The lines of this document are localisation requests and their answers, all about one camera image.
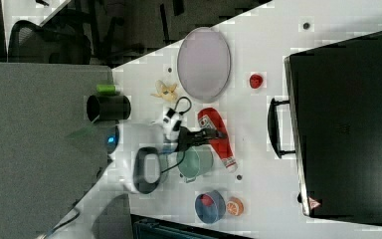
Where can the orange slice toy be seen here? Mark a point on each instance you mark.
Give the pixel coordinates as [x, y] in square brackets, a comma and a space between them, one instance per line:
[235, 206]

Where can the silver toaster oven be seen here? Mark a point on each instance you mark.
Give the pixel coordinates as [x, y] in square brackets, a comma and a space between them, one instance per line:
[335, 107]

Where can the peeled banana toy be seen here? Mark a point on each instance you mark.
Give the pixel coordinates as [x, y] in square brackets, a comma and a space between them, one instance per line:
[167, 93]

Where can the green mug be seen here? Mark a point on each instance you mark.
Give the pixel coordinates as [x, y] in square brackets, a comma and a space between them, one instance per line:
[194, 162]

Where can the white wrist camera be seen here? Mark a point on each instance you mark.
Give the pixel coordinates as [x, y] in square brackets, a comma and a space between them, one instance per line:
[171, 123]

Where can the blue bowl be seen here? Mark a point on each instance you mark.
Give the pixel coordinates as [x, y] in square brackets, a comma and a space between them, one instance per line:
[215, 212]

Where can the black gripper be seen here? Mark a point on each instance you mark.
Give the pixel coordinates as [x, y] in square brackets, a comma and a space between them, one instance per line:
[188, 138]

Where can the red ketchup bottle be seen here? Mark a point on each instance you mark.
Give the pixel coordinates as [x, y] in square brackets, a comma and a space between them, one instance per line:
[211, 119]

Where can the large black pot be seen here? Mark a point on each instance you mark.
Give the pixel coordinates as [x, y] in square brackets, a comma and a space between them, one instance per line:
[108, 108]

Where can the black office chair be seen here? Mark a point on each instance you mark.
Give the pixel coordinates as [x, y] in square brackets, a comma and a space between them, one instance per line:
[30, 43]

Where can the purple oval plate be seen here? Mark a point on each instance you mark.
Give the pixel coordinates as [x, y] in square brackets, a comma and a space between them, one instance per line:
[204, 64]

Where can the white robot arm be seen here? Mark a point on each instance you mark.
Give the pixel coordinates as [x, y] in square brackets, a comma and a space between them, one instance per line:
[137, 142]

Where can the green oval strainer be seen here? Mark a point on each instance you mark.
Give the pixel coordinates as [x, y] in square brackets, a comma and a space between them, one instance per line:
[163, 159]

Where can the red strawberry toy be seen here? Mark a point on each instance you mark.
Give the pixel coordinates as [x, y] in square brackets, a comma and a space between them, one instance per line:
[256, 81]

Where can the red toy in bowl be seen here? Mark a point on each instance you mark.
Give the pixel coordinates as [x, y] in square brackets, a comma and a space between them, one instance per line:
[206, 200]

